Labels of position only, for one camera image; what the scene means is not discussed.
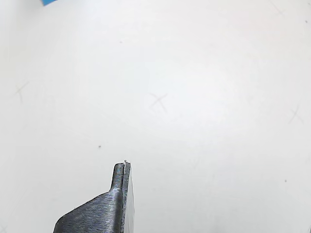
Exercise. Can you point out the blue plastic cube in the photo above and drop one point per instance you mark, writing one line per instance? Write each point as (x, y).
(48, 2)

